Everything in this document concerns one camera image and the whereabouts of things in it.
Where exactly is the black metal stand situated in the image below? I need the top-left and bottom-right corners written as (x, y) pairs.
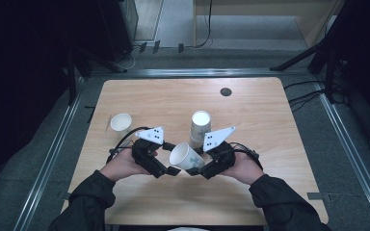
top-left (65, 47), bottom-right (128, 105)

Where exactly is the hanging black cable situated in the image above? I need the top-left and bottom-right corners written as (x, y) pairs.
top-left (195, 0), bottom-right (214, 49)

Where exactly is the light wooden cabinet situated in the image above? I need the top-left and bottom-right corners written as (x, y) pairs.
top-left (192, 0), bottom-right (345, 49)

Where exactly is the black floor cable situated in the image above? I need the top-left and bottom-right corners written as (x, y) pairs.
top-left (287, 90), bottom-right (326, 114)
top-left (283, 80), bottom-right (326, 91)

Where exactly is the stack of white paper cups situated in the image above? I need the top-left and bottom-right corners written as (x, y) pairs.
top-left (189, 110), bottom-right (213, 150)

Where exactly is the printed white paper cup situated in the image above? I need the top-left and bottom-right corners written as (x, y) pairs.
top-left (169, 141), bottom-right (206, 171)

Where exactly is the plain white paper cup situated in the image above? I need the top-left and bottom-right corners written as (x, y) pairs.
top-left (109, 112), bottom-right (133, 135)

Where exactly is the person's right hand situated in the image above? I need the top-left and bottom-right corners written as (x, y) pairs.
top-left (221, 150), bottom-right (266, 187)

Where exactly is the white floor cable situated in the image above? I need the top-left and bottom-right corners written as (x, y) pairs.
top-left (120, 44), bottom-right (143, 70)

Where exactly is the black cabinet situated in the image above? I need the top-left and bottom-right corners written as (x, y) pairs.
top-left (97, 0), bottom-right (139, 64)

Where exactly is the black tripod stand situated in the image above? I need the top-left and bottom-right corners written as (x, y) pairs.
top-left (269, 0), bottom-right (350, 104)

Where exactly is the metal frame rail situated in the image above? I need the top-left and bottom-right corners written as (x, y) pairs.
top-left (13, 76), bottom-right (86, 231)
top-left (91, 67), bottom-right (312, 79)
top-left (312, 75), bottom-right (370, 231)

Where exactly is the right hand-held gripper cable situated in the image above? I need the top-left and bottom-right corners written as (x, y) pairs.
top-left (229, 141), bottom-right (265, 171)

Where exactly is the left hand-held gripper cable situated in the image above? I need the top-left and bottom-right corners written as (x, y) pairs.
top-left (106, 126), bottom-right (152, 165)

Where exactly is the hand-held gripper cable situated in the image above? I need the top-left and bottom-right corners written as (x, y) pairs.
top-left (229, 141), bottom-right (265, 171)
top-left (106, 126), bottom-right (152, 165)

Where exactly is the person's left hand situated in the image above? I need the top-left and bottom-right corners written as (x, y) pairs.
top-left (99, 147), bottom-right (151, 183)

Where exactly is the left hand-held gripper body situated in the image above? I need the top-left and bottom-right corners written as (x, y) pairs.
top-left (131, 126), bottom-right (169, 179)

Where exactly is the light wooden panel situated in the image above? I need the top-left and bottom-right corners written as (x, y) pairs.
top-left (133, 0), bottom-right (165, 42)

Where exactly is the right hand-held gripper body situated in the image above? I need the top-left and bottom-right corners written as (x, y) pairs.
top-left (200, 126), bottom-right (237, 180)

